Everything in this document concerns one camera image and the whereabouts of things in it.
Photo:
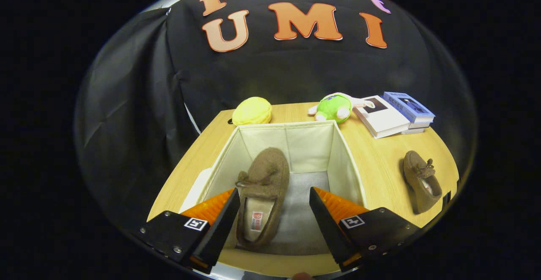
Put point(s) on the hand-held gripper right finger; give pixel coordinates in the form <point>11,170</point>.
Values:
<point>327,229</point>

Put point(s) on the dark grey table bracket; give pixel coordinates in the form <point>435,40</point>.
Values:
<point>446,199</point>

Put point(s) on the yellow plush toy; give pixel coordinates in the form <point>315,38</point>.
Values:
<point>251,111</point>

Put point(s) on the brown fuzzy shoe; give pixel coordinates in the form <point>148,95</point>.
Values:
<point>270,166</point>
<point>416,166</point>

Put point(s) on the green and pink plush toy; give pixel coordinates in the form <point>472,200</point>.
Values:
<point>331,109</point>

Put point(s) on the grey fabric storage box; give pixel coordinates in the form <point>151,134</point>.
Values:
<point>308,145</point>

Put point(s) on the blue cover book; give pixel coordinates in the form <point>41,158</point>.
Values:
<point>405,104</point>

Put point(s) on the white book with dark photo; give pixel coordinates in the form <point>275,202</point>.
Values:
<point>384,121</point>

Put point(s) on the navy cover book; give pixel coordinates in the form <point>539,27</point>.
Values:
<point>420,125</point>

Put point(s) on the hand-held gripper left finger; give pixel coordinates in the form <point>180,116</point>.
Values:
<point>222,229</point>

